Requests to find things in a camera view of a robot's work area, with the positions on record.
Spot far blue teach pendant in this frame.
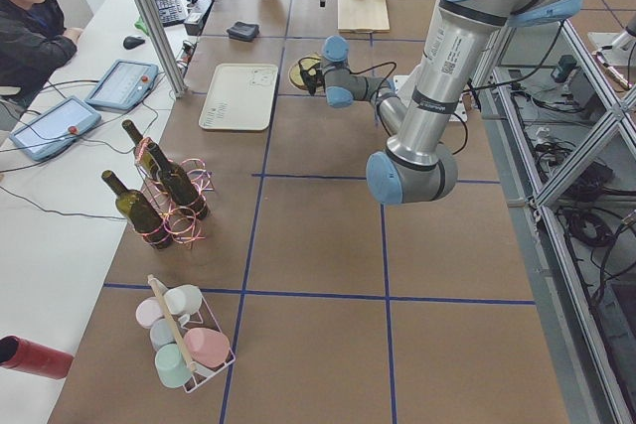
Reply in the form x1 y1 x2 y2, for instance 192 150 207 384
85 60 159 112

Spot rear green wine bottle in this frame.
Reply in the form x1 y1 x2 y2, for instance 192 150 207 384
121 119 155 170

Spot light pink cup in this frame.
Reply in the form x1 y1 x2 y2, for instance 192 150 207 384
135 297 164 330

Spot middle green wine bottle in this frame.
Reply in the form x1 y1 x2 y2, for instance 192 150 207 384
148 141 209 219

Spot mint green cup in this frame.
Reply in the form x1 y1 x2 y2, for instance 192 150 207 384
154 343 192 388

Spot salmon pink cup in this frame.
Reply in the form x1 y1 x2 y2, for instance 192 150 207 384
184 328 231 368

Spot near blue teach pendant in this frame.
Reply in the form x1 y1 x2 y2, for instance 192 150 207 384
9 96 101 162

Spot aluminium frame post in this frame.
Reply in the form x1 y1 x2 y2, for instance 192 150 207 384
134 0 187 98

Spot grey cup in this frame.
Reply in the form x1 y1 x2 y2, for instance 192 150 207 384
149 318 175 352

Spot cream bear tray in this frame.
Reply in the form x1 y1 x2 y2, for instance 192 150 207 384
198 63 278 131

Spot front green wine bottle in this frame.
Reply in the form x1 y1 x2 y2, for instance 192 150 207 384
101 170 173 249

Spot wooden cutting board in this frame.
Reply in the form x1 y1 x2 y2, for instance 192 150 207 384
337 0 391 33

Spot green wine bottle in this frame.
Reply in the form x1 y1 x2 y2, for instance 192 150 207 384
148 141 209 219
101 170 173 249
121 119 155 170

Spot white cup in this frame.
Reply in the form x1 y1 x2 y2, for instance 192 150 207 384
163 284 203 316

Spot black keyboard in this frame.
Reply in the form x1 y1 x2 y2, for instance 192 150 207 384
154 0 188 27

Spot black computer mouse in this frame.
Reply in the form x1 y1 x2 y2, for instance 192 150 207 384
122 36 146 51

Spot white wire cup rack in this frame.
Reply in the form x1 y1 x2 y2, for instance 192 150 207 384
135 275 236 393

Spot blue teach pendant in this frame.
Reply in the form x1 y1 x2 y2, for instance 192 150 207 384
85 60 159 112
9 96 101 162

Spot seated person in black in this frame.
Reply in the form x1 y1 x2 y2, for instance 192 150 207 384
1 0 83 107

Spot red cylinder bottle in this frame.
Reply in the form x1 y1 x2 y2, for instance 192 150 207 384
1 336 74 379

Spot copper wire bottle rack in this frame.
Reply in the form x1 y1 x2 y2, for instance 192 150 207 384
135 137 210 247

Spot white round plate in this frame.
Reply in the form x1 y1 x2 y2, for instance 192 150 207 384
288 53 324 91

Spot dark grey folded cloth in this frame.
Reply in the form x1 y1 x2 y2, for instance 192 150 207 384
227 21 259 42

